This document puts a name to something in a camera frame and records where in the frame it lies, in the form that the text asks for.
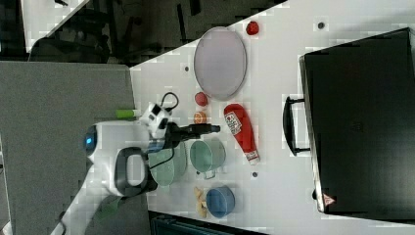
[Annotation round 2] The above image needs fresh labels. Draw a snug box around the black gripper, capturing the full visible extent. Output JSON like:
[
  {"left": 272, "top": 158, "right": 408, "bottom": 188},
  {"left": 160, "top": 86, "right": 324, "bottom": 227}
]
[{"left": 165, "top": 122, "right": 221, "bottom": 148}]

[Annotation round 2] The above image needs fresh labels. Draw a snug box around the red plush ketchup bottle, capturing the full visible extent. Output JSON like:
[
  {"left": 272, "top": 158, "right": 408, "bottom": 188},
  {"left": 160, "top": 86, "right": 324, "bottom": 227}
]
[{"left": 224, "top": 104, "right": 260, "bottom": 165}]

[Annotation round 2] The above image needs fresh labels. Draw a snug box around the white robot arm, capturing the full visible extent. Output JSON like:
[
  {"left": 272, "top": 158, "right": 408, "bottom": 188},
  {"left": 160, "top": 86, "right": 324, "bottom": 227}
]
[{"left": 50, "top": 119, "right": 220, "bottom": 235}]

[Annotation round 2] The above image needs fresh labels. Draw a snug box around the green oval strainer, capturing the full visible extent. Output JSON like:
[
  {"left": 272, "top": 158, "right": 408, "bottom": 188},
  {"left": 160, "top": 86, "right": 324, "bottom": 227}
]
[{"left": 149, "top": 142, "right": 187, "bottom": 187}]

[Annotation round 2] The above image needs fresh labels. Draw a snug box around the orange slice toy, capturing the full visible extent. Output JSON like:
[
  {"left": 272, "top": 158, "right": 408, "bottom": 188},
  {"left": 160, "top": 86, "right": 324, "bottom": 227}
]
[{"left": 194, "top": 112, "right": 207, "bottom": 123}]

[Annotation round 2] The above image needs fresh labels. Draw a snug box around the green metal cup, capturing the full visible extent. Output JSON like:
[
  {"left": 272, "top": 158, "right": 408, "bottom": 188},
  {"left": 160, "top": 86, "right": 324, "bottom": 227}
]
[{"left": 190, "top": 138, "right": 226, "bottom": 180}]

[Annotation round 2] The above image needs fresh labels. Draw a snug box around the plush strawberry near plate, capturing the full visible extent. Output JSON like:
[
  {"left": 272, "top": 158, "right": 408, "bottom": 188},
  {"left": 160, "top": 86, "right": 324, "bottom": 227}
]
[{"left": 195, "top": 92, "right": 208, "bottom": 107}]

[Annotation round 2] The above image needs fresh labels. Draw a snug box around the lilac round plate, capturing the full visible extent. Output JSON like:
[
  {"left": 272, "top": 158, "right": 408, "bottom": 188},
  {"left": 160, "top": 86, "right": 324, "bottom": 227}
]
[{"left": 194, "top": 26, "right": 247, "bottom": 101}]

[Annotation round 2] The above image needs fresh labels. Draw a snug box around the blue metal cup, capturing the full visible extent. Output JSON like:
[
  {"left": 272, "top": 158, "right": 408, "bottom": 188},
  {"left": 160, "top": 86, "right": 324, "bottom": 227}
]
[{"left": 207, "top": 186, "right": 235, "bottom": 218}]

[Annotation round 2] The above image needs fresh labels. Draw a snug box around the yellow plush banana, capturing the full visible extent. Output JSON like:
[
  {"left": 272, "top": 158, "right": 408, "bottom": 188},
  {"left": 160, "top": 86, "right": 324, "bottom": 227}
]
[{"left": 194, "top": 187, "right": 208, "bottom": 218}]

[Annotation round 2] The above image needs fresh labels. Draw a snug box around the green cylinder object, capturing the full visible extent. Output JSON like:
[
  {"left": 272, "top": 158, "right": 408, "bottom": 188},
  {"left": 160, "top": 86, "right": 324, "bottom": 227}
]
[{"left": 115, "top": 110, "right": 137, "bottom": 118}]

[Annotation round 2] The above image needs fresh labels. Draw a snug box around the silver black toaster oven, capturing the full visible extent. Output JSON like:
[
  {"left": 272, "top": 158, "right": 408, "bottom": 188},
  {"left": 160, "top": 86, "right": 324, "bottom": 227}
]
[{"left": 299, "top": 27, "right": 415, "bottom": 224}]

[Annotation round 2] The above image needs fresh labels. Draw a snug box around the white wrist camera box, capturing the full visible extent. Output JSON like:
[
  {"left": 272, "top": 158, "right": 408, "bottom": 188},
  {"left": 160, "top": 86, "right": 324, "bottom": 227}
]
[{"left": 139, "top": 103, "right": 171, "bottom": 139}]

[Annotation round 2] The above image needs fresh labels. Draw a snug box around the black cable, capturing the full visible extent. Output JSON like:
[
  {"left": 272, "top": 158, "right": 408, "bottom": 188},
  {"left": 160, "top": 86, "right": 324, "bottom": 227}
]
[{"left": 148, "top": 91, "right": 180, "bottom": 170}]

